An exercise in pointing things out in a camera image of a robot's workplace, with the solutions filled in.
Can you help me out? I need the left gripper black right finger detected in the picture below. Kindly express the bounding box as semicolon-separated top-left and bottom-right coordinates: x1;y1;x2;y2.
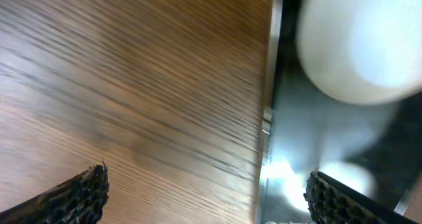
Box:
304;171;417;224

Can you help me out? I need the black Galaxy flip phone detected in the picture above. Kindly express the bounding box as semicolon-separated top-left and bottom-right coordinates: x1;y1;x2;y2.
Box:
255;0;421;223

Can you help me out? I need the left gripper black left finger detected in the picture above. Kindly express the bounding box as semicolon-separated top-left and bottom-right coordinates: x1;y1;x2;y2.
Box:
1;163;109;224

